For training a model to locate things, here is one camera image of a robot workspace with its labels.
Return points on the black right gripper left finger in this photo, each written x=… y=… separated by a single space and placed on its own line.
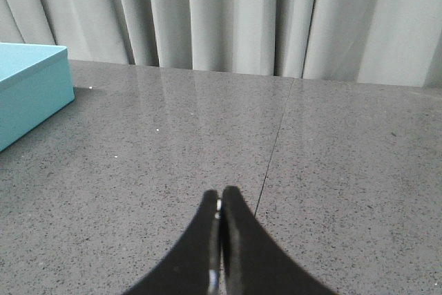
x=192 y=266

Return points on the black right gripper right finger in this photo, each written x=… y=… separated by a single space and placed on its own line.
x=253 y=262

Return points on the light blue plastic box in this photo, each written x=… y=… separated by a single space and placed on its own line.
x=36 y=82

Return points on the white pleated curtain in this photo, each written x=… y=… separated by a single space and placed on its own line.
x=370 y=41

